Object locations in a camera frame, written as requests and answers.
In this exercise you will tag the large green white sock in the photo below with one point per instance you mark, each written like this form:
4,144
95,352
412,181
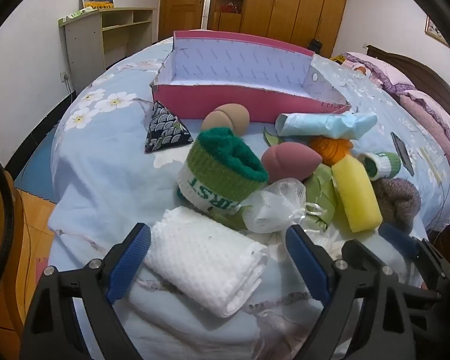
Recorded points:
217,165

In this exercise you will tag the pink makeup sponge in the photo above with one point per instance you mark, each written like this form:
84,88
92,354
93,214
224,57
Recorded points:
285,161

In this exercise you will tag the green satin ribbon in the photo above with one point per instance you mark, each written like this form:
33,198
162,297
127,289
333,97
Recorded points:
318,191

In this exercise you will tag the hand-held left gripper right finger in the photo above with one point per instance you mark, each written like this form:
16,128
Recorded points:
307,258

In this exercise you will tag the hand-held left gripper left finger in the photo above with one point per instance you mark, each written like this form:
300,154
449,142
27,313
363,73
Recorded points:
131,262

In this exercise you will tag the light blue sock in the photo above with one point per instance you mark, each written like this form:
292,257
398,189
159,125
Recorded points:
315,125

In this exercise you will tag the small green white sock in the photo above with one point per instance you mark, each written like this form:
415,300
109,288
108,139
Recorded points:
386,165

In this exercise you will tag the purple frilled pillow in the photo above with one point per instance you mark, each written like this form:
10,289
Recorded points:
435,127
382,71

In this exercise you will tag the white strip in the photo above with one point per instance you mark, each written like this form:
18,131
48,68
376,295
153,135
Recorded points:
431,165

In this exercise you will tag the black hanging bag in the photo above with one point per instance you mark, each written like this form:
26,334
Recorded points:
315,47

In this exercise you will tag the dark wooden headboard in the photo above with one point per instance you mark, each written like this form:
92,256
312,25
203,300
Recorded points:
427,78

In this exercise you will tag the orange cloth bundle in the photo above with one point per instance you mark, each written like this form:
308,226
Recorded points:
330,150

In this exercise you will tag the yellow sponge block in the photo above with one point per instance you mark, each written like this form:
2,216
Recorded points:
356,195

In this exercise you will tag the navy wave-pattern triangular pouch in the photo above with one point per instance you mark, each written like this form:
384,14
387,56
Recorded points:
165,127

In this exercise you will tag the white mesh pouch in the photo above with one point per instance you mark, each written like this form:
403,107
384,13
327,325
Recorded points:
277,202

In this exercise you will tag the beige shelf desk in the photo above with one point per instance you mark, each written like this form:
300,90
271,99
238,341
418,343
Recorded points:
86,45

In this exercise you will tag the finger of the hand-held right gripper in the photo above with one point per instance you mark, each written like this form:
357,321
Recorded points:
360,255
397,238

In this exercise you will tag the black smartphone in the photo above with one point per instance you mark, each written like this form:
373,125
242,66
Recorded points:
403,153

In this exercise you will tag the cartoon print pillow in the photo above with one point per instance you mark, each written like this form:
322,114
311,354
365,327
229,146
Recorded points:
360,69

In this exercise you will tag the framed wall picture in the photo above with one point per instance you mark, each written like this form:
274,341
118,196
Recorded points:
437,32

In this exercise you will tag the brown fuzzy cloth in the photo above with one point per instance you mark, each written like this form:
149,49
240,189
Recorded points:
397,198

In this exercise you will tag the pink cardboard box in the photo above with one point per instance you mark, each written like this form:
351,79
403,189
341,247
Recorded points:
210,101

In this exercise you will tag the blue foam floor mat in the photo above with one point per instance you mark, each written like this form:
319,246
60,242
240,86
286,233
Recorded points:
37,168

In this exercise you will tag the beige makeup sponge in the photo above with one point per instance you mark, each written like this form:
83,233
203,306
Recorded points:
228,116

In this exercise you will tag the green white packet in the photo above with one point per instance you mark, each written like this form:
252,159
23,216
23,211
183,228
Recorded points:
78,14

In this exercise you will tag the wooden door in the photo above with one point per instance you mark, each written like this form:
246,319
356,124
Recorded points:
180,3

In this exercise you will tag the wooden wardrobe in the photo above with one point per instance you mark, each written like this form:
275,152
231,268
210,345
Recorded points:
285,3

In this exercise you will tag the white waffle towel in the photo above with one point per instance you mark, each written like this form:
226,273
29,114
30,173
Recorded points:
202,258

